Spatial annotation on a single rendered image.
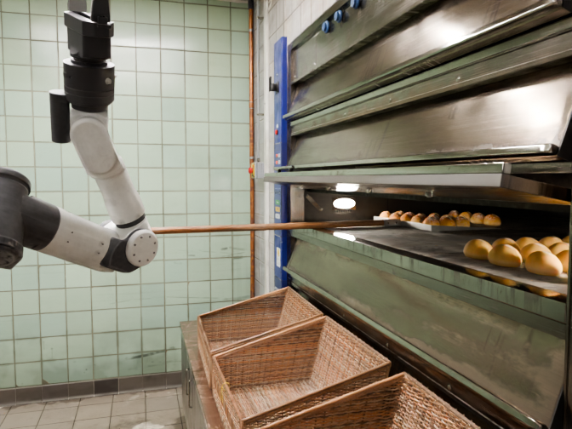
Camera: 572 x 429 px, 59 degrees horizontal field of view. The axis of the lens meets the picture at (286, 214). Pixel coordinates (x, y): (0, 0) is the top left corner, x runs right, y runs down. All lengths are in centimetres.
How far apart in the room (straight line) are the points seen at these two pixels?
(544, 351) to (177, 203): 269
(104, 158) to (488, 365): 93
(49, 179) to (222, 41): 142
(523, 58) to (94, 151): 87
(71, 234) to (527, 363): 94
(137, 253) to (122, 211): 9
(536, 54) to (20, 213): 100
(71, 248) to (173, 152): 248
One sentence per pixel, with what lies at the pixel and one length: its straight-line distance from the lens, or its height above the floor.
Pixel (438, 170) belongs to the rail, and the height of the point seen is 143.
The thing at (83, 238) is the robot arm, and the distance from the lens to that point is 103.
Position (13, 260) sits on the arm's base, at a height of 127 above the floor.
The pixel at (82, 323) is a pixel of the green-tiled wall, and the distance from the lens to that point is 359.
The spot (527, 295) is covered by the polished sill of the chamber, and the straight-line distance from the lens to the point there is 115.
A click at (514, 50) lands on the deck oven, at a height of 167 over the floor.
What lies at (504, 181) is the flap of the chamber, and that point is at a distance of 97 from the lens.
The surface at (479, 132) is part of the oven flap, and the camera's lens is 125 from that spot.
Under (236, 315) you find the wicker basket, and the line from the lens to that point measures 262.
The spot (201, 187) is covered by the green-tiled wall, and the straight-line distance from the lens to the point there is 347.
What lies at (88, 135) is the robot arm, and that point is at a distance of 101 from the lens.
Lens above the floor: 141
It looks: 4 degrees down
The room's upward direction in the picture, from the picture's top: straight up
